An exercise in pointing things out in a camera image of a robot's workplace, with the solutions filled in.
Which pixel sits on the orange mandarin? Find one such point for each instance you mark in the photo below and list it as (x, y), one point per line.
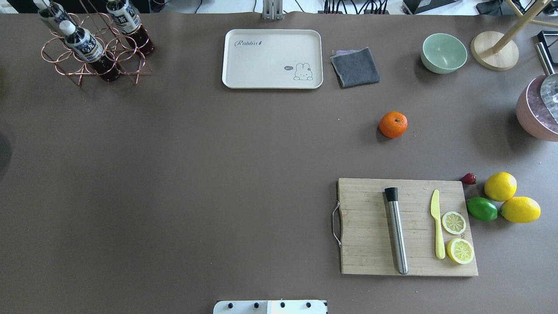
(393, 124)

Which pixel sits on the cream rabbit tray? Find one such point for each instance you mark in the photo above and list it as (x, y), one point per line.
(272, 58)

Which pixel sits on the grey cloth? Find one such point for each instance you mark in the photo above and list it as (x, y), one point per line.
(355, 67)

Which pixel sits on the wooden cutting board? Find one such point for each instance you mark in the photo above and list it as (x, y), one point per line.
(366, 239)

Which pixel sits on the yellow plastic knife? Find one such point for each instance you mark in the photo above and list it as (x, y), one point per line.
(436, 215)

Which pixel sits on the lemon slice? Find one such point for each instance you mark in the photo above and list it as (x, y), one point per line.
(453, 223)
(460, 251)

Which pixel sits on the red strawberry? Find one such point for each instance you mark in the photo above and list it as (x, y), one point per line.
(469, 179)

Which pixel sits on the green bowl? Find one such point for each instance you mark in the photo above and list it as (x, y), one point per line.
(443, 53)

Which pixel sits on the green lime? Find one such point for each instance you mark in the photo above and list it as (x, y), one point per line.
(482, 208)

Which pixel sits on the tea bottle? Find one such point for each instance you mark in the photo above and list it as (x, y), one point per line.
(52, 14)
(129, 24)
(88, 49)

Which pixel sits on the yellow lemon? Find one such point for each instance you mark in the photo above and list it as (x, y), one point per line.
(520, 210)
(500, 186)

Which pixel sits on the wooden cup stand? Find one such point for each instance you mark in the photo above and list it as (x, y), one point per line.
(497, 51)

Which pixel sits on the pink bowl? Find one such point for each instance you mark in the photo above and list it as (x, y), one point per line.
(533, 114)

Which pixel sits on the metal ice scoop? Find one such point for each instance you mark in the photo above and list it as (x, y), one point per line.
(549, 86)

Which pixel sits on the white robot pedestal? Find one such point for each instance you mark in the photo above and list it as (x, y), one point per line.
(271, 307)

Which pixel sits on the copper wire bottle rack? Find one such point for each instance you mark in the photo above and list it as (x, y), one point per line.
(107, 45)

